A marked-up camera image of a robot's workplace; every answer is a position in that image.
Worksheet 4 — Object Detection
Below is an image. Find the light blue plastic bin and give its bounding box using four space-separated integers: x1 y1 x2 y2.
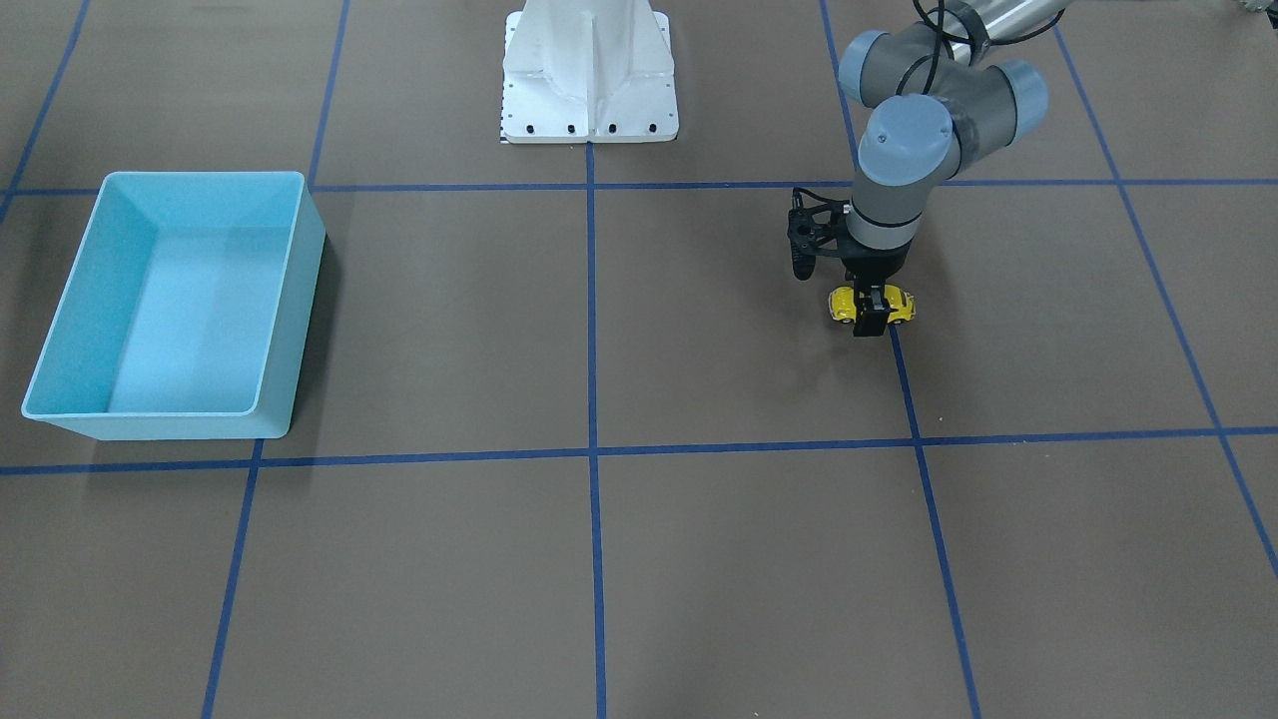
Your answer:
20 170 325 441

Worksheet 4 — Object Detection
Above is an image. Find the yellow beetle toy car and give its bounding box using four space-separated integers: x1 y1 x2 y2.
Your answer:
828 284 915 324

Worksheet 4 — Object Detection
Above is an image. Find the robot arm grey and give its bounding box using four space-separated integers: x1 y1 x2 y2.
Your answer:
787 1 1066 290

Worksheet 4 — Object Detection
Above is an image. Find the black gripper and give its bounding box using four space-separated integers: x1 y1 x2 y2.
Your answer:
787 186 910 338

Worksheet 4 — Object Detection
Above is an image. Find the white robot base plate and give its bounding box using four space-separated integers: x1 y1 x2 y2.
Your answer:
498 1 680 146

